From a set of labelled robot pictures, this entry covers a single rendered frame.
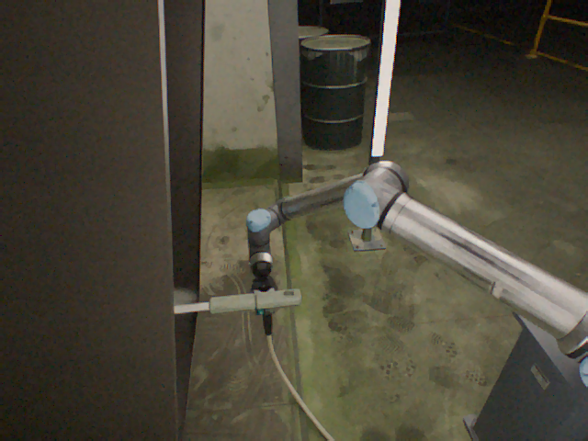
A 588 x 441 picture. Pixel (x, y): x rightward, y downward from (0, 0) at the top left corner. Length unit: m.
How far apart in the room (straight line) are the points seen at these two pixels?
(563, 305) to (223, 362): 1.30
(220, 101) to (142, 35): 2.32
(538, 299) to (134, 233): 0.77
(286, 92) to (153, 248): 2.26
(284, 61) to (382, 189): 1.79
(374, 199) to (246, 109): 1.89
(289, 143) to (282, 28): 0.77
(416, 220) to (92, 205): 0.69
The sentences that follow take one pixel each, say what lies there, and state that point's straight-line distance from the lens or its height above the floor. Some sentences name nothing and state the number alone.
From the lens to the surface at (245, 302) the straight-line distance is 1.24.
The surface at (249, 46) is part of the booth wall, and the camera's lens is 2.59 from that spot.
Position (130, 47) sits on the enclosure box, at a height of 1.42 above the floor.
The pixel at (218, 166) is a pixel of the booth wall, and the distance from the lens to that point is 2.88.
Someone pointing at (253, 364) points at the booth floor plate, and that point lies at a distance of 1.72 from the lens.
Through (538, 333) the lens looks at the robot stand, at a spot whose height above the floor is 0.64.
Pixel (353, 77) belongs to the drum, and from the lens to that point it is 3.23.
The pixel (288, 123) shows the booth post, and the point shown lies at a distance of 2.73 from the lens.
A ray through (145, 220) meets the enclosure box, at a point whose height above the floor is 1.24.
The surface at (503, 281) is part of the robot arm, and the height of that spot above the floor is 0.90.
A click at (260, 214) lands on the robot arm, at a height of 0.68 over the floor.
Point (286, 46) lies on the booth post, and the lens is 2.59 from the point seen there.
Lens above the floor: 1.48
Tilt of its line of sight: 36 degrees down
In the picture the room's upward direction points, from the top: 3 degrees counter-clockwise
